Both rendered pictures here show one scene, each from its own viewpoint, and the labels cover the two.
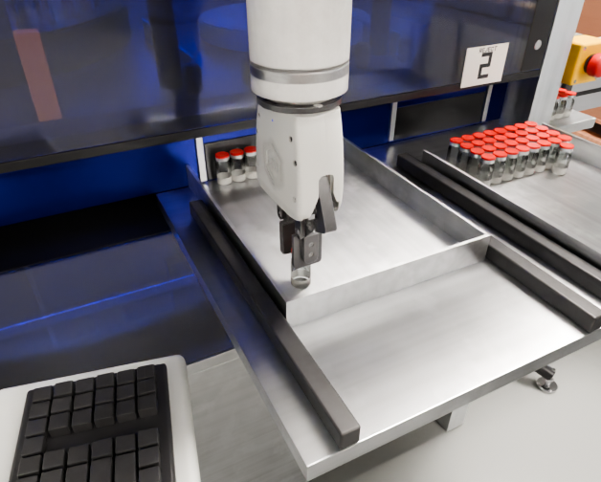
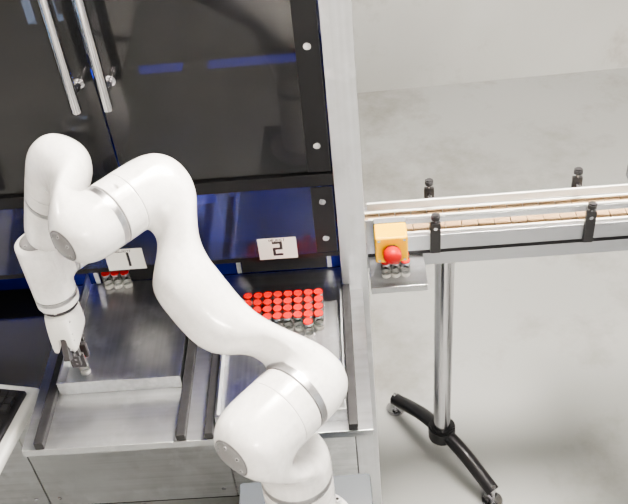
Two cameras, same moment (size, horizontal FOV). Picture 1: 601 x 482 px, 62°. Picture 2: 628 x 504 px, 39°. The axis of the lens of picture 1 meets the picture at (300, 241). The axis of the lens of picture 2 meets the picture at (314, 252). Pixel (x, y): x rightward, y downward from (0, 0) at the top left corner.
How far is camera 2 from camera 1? 1.57 m
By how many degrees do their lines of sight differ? 25
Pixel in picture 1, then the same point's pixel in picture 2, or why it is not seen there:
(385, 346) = (89, 416)
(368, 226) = (151, 345)
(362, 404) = (58, 436)
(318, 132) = (53, 325)
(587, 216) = not seen: hidden behind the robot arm
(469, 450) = not seen: outside the picture
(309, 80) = (45, 308)
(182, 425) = (16, 422)
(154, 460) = not seen: outside the picture
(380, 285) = (110, 386)
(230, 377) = not seen: hidden behind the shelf
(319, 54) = (46, 301)
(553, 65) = (351, 249)
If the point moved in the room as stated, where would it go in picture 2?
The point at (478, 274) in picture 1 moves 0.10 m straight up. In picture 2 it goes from (169, 394) to (159, 362)
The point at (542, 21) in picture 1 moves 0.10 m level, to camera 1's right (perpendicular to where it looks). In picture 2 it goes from (323, 225) to (366, 235)
